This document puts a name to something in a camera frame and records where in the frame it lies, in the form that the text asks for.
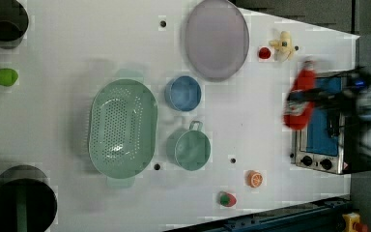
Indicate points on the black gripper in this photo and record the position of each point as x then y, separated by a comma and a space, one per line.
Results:
353, 83

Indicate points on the red plush ketchup bottle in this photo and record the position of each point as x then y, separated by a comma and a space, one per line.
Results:
298, 107

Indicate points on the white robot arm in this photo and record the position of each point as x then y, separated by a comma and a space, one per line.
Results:
330, 113

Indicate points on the black toaster oven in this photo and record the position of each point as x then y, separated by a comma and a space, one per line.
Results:
329, 142

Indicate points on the plush peeled banana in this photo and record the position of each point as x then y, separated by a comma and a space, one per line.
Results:
284, 48

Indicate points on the small red plush strawberry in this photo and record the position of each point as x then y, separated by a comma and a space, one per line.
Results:
264, 53

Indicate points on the plush orange slice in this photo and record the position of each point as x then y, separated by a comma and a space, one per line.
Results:
254, 179

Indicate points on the large red plush strawberry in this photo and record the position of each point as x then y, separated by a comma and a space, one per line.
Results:
227, 199

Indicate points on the blue plastic cup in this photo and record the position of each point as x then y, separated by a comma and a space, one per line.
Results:
183, 93

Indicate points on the green plastic colander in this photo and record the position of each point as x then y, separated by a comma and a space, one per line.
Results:
123, 129

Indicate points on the black cylinder with green strip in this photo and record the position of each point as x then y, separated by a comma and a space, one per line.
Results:
27, 202

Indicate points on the green plush fruit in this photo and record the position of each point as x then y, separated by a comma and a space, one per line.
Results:
8, 77

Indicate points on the black cylinder upper corner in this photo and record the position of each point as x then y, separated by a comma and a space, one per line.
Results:
14, 22

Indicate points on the blue metal frame rail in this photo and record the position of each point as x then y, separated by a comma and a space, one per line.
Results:
317, 216

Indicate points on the green mug with handle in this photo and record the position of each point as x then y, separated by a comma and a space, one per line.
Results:
189, 149

